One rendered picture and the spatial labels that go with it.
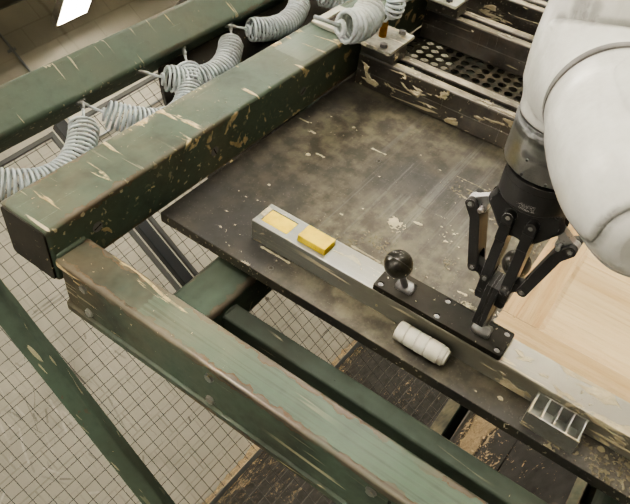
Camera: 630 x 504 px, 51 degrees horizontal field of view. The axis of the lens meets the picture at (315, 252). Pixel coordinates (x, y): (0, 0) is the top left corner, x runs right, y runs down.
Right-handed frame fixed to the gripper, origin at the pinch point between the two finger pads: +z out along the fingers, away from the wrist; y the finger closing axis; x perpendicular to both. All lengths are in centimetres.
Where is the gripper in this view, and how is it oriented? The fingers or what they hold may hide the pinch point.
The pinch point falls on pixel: (489, 299)
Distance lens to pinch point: 82.4
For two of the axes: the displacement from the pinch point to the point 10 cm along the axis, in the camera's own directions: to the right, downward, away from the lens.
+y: 8.1, 4.6, -3.5
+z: -0.9, 7.0, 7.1
